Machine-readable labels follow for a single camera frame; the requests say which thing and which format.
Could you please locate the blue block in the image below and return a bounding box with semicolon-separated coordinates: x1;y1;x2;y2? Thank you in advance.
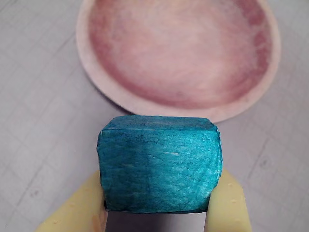
96;115;224;215

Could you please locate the pink bowl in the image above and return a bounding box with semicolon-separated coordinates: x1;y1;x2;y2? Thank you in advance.
75;0;282;124

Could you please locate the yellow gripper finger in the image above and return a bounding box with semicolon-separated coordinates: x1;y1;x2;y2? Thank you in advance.
35;170;109;232
203;168;253;232

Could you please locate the grey gridded gift wrap sheet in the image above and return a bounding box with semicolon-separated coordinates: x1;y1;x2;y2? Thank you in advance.
0;0;309;232

